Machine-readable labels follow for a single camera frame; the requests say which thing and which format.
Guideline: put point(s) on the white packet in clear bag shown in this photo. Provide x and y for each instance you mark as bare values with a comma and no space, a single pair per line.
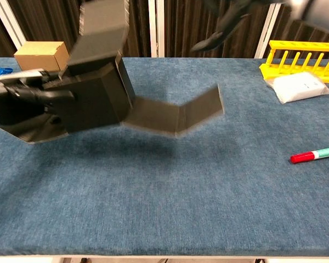
299,87

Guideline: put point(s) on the yellow test tube rack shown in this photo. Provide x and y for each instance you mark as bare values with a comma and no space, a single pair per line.
299,46

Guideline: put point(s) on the black cardboard box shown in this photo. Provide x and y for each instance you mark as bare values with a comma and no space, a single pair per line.
98,104

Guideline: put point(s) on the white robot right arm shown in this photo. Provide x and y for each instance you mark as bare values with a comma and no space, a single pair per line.
318,11

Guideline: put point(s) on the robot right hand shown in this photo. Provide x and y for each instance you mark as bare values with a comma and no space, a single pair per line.
227,24

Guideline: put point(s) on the grey aluminium profile rail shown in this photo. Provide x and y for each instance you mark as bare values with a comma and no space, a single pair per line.
152,27
263,41
8,23

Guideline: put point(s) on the brown cardboard box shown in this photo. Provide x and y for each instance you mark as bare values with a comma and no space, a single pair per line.
33,54

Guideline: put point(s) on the blue snack packet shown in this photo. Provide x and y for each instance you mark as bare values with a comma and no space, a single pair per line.
0,71

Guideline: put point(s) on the red-capped green marker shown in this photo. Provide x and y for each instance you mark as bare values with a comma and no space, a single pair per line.
301,158

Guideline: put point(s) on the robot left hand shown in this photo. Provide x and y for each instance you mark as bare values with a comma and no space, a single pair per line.
22,96

